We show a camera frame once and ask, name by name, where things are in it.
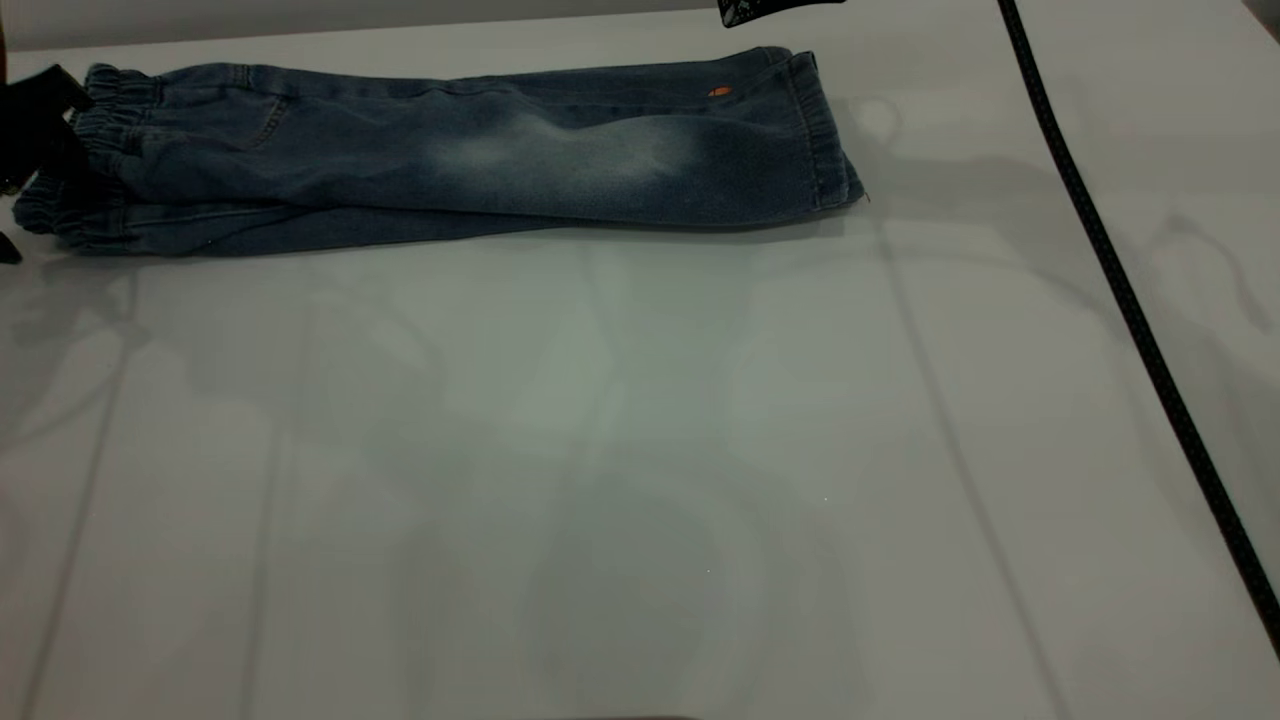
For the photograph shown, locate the blue denim shorts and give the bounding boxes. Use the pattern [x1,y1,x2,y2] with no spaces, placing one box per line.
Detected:
[12,45,869,259]

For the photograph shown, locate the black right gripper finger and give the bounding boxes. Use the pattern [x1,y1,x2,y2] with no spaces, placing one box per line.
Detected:
[718,0,847,29]

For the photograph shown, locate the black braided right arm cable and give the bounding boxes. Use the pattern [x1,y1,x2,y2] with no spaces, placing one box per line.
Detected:
[997,0,1280,661]

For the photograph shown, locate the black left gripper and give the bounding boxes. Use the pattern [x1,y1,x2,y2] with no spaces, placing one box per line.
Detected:
[0,65,96,266]

